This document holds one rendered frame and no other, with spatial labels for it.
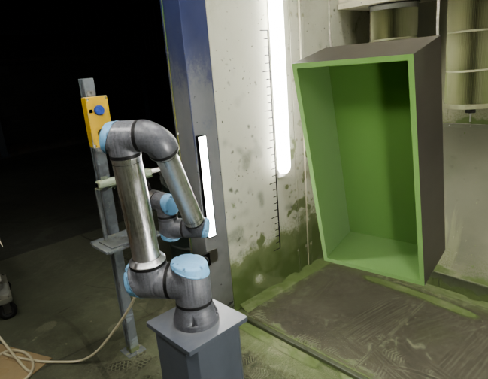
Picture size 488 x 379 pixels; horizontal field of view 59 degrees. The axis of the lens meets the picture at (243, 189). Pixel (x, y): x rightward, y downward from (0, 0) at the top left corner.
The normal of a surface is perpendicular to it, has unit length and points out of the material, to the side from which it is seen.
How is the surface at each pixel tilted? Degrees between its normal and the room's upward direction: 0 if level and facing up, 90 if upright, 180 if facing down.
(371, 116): 102
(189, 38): 90
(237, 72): 90
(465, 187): 57
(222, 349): 90
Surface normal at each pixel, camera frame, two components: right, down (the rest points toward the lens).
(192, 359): -0.02, 0.29
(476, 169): -0.65, -0.31
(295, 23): 0.69, 0.15
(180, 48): -0.72, 0.25
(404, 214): -0.62, 0.45
